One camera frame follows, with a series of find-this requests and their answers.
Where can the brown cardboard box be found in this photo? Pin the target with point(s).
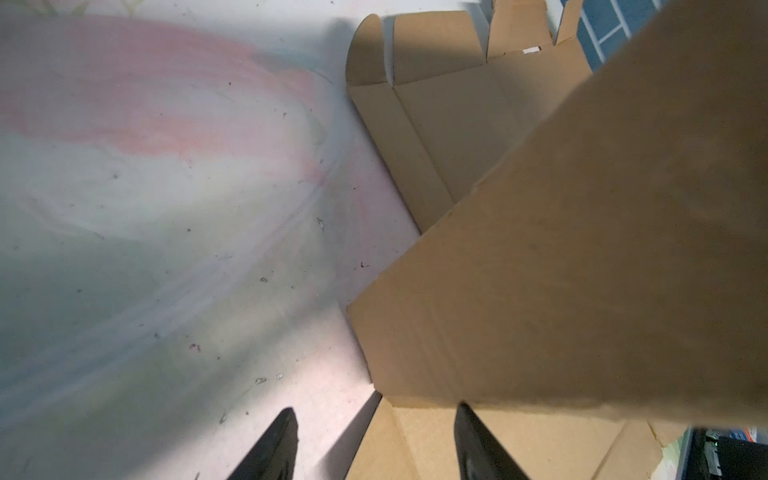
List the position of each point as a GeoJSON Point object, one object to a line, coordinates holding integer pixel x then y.
{"type": "Point", "coordinates": [601, 287]}

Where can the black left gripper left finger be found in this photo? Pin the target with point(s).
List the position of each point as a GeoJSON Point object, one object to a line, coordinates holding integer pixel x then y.
{"type": "Point", "coordinates": [273, 456]}

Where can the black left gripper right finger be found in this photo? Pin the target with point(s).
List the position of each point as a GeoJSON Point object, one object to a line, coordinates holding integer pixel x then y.
{"type": "Point", "coordinates": [480, 455]}

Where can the flat brown cardboard sheet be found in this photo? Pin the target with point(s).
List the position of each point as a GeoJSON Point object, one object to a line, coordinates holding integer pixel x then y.
{"type": "Point", "coordinates": [443, 106]}

